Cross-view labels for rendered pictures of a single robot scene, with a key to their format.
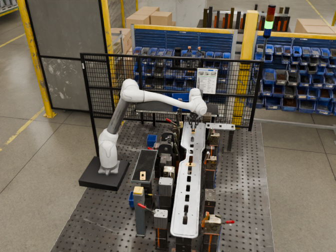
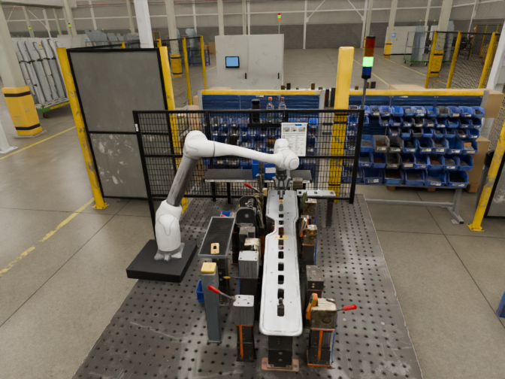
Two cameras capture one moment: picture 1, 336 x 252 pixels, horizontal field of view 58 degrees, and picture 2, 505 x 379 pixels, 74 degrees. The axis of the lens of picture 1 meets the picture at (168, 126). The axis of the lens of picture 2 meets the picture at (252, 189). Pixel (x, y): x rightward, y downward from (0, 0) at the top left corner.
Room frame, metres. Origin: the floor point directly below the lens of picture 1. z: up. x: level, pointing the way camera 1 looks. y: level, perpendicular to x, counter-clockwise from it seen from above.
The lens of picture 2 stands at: (0.26, 0.03, 2.15)
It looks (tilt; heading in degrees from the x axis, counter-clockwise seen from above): 26 degrees down; 358
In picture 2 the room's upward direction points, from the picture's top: 1 degrees counter-clockwise
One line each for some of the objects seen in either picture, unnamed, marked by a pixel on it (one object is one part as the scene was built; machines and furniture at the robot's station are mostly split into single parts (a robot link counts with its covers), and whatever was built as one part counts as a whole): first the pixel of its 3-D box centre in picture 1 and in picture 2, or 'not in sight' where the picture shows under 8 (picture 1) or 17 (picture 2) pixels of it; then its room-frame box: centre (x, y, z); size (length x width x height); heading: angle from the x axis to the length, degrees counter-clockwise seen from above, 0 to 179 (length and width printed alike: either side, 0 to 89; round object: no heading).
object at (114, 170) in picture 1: (108, 166); (169, 250); (2.17, 0.56, 0.79); 0.22 x 0.18 x 0.06; 0
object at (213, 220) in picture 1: (211, 235); (321, 332); (1.34, -0.30, 0.88); 0.15 x 0.11 x 0.36; 83
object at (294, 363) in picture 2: (184, 240); (280, 344); (1.32, -0.11, 0.84); 0.18 x 0.06 x 0.29; 83
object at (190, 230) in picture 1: (190, 166); (282, 240); (1.93, -0.19, 1.00); 1.38 x 0.22 x 0.02; 173
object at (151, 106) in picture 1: (176, 108); (257, 175); (2.86, -0.10, 1.02); 0.90 x 0.22 x 0.03; 83
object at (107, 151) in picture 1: (108, 152); (167, 230); (2.20, 0.55, 0.92); 0.18 x 0.16 x 0.22; 13
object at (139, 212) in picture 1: (140, 213); (212, 305); (1.50, 0.20, 0.92); 0.08 x 0.08 x 0.44; 83
